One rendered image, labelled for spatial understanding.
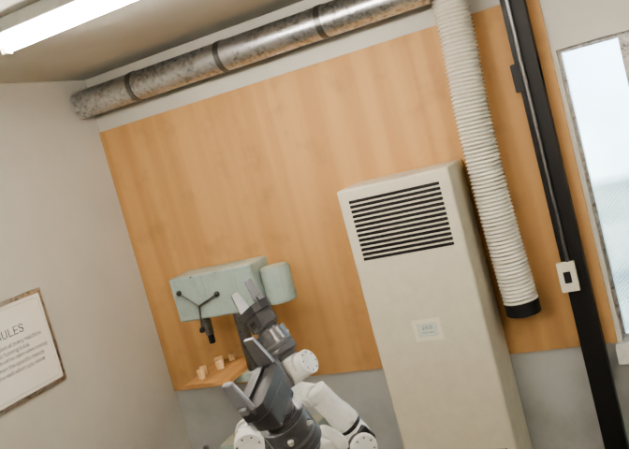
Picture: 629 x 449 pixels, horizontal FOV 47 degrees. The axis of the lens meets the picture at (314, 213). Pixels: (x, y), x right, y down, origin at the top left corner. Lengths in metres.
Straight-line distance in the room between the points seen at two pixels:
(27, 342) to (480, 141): 2.23
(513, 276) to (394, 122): 0.88
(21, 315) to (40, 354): 0.21
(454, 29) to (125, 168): 1.99
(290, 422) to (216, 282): 2.22
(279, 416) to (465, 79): 2.16
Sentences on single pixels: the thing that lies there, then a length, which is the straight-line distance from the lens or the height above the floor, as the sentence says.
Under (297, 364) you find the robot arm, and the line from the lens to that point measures 1.89.
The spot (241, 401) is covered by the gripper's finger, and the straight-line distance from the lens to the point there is 1.23.
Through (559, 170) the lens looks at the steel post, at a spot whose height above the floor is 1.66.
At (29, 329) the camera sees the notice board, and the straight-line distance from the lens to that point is 3.67.
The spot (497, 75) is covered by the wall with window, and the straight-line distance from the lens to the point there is 3.32.
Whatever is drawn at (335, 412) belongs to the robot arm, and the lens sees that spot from 1.96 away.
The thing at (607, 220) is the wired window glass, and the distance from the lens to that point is 3.43.
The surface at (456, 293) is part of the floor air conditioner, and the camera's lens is 3.21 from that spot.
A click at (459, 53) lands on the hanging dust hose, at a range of 3.19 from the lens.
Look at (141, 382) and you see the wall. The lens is 4.22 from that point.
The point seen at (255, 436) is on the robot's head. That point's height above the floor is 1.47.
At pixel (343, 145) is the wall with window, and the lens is 3.54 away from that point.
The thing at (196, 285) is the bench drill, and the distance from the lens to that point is 3.54.
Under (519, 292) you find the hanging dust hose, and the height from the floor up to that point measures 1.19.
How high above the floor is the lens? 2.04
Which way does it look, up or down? 5 degrees down
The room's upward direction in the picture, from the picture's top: 15 degrees counter-clockwise
